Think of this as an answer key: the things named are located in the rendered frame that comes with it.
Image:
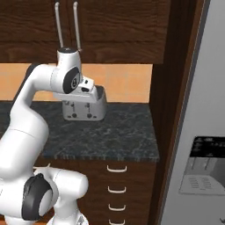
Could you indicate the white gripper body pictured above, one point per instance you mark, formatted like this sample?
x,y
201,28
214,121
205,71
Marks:
x,y
85,97

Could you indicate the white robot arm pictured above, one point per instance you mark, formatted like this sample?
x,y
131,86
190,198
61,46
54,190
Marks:
x,y
23,132

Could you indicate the white toaster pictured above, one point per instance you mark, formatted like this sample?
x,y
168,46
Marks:
x,y
96,112

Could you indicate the dark wood tall side panel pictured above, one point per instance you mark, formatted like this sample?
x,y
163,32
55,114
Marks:
x,y
167,88

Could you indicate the dark wood drawer front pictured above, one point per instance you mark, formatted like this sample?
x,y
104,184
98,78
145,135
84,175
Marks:
x,y
140,220
140,190
140,207
140,171

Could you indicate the grey fridge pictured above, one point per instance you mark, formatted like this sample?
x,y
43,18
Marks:
x,y
202,88

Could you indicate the dark wood wall cupboard door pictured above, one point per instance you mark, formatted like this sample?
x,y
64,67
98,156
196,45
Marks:
x,y
123,29
26,26

